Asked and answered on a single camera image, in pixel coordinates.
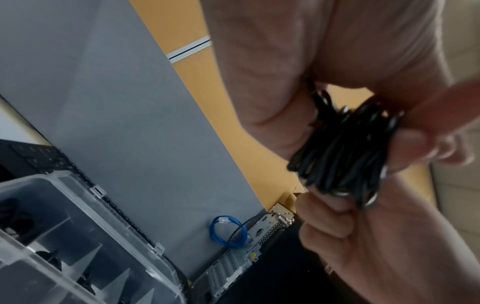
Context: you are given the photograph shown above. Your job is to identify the clear plastic storage bin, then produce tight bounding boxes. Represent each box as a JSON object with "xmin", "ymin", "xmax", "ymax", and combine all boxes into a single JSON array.
[{"xmin": 0, "ymin": 173, "xmax": 183, "ymax": 304}]

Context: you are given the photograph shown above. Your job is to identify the person's left hand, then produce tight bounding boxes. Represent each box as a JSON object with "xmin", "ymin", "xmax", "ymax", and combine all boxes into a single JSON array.
[{"xmin": 198, "ymin": 0, "xmax": 480, "ymax": 172}]

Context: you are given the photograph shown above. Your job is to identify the black desktop computer case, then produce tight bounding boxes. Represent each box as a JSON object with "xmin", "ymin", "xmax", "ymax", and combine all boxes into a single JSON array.
[{"xmin": 186, "ymin": 203, "xmax": 340, "ymax": 304}]

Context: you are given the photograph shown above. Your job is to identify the person's right hand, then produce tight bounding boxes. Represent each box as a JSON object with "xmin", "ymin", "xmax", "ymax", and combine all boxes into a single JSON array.
[{"xmin": 296, "ymin": 166, "xmax": 480, "ymax": 304}]

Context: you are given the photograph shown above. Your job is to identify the black keyboard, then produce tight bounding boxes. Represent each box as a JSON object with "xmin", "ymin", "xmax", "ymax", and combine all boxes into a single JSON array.
[{"xmin": 0, "ymin": 139, "xmax": 73, "ymax": 176}]

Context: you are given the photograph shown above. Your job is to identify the thin gray cable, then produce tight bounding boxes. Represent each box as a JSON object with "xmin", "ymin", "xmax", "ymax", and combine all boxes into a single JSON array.
[{"xmin": 228, "ymin": 211, "xmax": 272, "ymax": 247}]

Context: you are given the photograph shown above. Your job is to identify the blue network cable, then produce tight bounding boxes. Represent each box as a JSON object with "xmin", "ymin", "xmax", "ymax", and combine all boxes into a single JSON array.
[{"xmin": 208, "ymin": 215, "xmax": 250, "ymax": 247}]

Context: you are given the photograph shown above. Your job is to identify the black cable bundle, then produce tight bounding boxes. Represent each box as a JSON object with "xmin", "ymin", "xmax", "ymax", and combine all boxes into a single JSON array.
[{"xmin": 286, "ymin": 80, "xmax": 408, "ymax": 210}]

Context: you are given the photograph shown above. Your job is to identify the white rail strip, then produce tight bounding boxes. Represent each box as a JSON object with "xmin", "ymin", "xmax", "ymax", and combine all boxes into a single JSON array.
[{"xmin": 166, "ymin": 36, "xmax": 213, "ymax": 65}]

